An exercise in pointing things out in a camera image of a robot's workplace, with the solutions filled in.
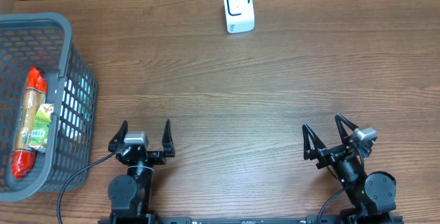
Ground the white barcode scanner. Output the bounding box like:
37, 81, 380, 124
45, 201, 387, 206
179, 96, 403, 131
223, 0, 255, 34

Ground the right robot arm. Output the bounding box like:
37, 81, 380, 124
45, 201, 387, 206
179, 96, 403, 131
302, 113, 403, 223

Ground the grey plastic basket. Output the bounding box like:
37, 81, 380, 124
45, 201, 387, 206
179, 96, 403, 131
1, 12, 98, 202

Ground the spaghetti pack with red ends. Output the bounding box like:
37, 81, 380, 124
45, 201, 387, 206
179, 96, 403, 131
10, 67, 48, 179

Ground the green tea packet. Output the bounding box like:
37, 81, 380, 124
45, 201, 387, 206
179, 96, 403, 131
29, 104, 54, 153

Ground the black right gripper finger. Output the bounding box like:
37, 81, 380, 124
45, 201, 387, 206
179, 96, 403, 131
335, 113, 358, 144
302, 124, 327, 160

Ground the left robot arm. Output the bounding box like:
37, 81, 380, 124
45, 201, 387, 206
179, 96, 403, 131
107, 120, 175, 224

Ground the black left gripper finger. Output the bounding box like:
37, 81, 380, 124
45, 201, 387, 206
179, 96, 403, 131
162, 120, 175, 157
108, 120, 128, 153

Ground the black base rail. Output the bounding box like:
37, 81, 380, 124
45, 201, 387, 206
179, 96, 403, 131
98, 214, 405, 224

